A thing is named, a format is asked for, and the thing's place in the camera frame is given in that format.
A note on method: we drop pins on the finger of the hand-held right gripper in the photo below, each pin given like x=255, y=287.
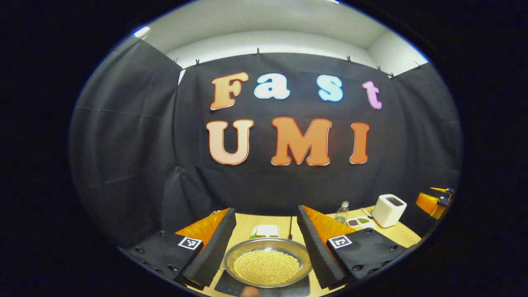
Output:
x=427, y=204

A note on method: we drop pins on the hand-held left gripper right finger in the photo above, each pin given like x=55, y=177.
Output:
x=315, y=247

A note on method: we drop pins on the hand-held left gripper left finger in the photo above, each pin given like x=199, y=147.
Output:
x=214, y=247

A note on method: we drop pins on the black induction cooktop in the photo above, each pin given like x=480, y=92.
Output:
x=225, y=286

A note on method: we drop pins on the pile of yellow soybeans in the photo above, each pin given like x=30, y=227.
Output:
x=266, y=268

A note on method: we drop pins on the white toaster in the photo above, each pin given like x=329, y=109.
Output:
x=387, y=212

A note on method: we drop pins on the clear plastic water bottle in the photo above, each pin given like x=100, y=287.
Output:
x=341, y=213

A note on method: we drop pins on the white divided bean dish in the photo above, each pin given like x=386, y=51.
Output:
x=361, y=222

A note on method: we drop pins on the sandwich on plate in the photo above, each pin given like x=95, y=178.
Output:
x=266, y=231

